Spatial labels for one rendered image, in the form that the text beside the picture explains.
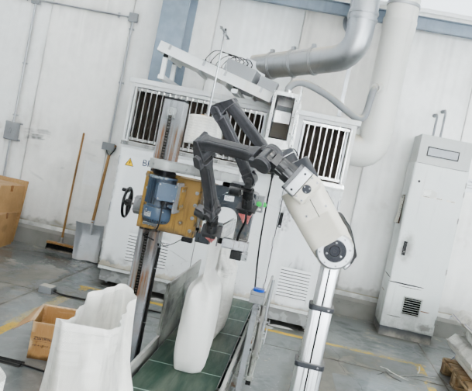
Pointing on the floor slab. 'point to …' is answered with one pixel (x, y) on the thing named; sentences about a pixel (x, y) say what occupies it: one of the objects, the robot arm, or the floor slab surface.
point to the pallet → (450, 367)
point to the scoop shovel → (91, 237)
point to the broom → (65, 219)
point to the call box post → (246, 347)
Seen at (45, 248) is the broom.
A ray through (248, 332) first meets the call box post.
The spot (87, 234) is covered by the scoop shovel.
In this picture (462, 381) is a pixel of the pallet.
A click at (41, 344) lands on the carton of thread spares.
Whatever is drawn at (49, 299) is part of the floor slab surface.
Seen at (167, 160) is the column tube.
